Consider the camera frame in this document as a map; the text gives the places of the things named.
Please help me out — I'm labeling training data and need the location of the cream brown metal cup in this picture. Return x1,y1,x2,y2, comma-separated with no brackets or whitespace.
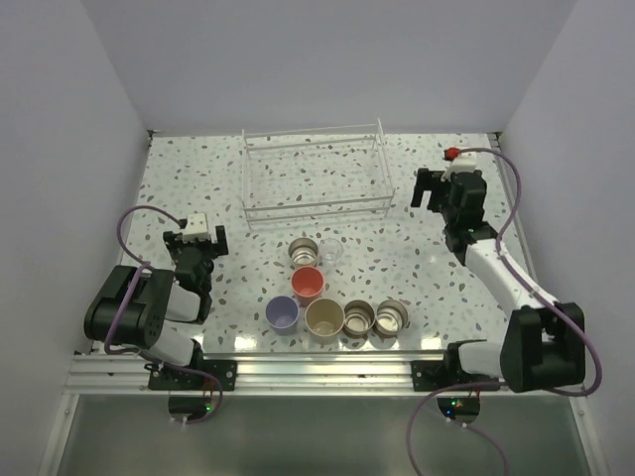
288,237,318,268

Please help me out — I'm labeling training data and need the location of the red plastic cup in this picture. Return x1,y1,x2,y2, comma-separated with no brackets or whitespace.
291,266,325,306

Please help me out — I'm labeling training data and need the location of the clear plastic cup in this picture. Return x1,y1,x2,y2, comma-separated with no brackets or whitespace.
318,238,343,266

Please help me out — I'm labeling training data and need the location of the beige plastic cup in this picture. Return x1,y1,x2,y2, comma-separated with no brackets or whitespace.
305,297,345,344

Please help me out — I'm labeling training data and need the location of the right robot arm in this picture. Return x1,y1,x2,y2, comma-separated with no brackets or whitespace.
411,168,586,393

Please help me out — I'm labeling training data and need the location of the purple plastic cup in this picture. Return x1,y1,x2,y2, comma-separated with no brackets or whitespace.
265,296,300,335

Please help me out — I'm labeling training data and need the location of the cream metal cup right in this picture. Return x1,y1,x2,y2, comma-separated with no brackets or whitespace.
374,299,409,337

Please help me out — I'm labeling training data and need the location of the cream metal cup middle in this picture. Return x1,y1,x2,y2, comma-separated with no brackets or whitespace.
342,299,375,339

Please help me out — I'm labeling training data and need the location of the left round controller board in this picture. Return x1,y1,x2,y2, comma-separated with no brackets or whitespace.
168,396,211,420

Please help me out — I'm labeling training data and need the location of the round controller board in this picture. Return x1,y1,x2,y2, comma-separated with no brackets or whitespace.
437,397,481,423
168,396,211,420

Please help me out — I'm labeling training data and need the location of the right round controller board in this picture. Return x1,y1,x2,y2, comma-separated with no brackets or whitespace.
437,397,481,423

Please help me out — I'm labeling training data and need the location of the clear wire dish rack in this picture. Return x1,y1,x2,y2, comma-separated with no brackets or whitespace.
241,119,396,228

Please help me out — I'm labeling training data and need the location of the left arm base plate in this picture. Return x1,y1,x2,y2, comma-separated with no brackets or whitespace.
144,359,238,392

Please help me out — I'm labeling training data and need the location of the aluminium front rail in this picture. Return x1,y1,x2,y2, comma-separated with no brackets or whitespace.
62,350,589,398

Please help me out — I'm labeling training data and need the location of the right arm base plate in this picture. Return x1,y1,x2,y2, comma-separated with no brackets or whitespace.
410,358,501,392

